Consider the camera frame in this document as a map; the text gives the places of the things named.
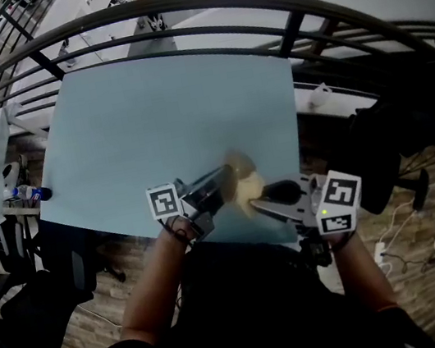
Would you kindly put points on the person's right forearm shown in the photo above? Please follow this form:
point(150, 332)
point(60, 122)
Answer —
point(360, 273)

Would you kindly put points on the black office chair grey lumbar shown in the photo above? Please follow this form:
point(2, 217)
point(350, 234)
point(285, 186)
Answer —
point(64, 250)

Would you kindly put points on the white power strip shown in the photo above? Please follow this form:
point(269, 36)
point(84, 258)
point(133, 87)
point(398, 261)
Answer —
point(380, 253)

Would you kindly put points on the white round appliance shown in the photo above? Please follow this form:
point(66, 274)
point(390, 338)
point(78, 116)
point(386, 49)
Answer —
point(11, 172)

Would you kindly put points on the person's left forearm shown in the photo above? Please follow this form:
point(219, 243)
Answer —
point(153, 284)

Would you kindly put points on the black metal railing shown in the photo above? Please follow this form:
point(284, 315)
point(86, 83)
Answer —
point(293, 35)

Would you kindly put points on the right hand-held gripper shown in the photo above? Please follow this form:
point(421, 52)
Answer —
point(337, 193)

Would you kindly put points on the small brown round dish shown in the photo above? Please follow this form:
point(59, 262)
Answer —
point(240, 162)

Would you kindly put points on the white plastic bag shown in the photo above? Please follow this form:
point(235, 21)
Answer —
point(318, 97)

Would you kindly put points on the plastic bottle with blue label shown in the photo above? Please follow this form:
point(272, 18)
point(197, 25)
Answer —
point(33, 194)

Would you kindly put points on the person's black shirt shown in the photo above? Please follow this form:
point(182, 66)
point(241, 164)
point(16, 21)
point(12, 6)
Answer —
point(258, 311)

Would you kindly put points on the black chair with grey frame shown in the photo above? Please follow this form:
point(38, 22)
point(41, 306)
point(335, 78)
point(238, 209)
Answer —
point(16, 238)

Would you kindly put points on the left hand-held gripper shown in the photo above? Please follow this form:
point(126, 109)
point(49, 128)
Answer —
point(164, 201)

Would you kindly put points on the black office chair with headrest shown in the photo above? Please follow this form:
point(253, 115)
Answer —
point(38, 317)

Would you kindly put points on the yellow sponge piece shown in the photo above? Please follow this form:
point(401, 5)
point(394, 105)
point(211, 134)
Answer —
point(253, 187)

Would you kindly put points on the black mesh office chair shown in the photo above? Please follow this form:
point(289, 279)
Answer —
point(380, 148)

